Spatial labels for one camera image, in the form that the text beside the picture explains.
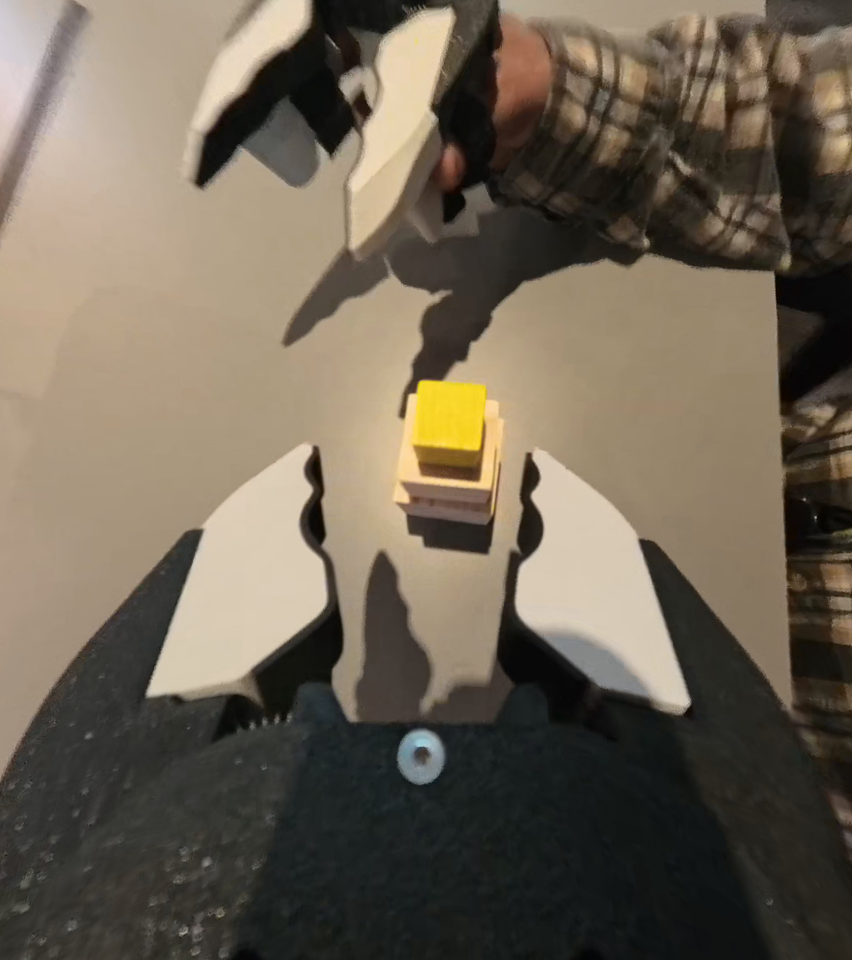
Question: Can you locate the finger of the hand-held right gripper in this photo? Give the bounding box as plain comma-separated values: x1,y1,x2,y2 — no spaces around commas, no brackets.
341,7,460,261
183,0,338,190

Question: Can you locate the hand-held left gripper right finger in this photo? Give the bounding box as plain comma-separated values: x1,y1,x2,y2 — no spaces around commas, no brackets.
512,447,693,716

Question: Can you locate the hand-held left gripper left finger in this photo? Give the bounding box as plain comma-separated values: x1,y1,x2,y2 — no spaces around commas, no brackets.
145,442,340,704

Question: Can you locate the natural wooden cube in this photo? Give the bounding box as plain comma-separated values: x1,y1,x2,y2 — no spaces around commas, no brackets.
398,394,506,505
393,480,500,527

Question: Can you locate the yellow wooden cube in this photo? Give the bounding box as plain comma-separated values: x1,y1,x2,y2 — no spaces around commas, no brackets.
411,379,489,468

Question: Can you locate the person's right forearm plaid sleeve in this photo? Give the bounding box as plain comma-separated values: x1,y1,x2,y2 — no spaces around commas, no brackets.
492,3,852,295

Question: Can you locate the person's right hand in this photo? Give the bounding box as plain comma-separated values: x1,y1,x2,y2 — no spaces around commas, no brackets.
432,15,556,195

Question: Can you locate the person's plaid shirt torso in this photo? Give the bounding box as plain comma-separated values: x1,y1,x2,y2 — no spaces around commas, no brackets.
778,352,852,912

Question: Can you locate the black desk cable strip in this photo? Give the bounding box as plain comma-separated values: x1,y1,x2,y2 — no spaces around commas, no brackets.
0,0,91,300

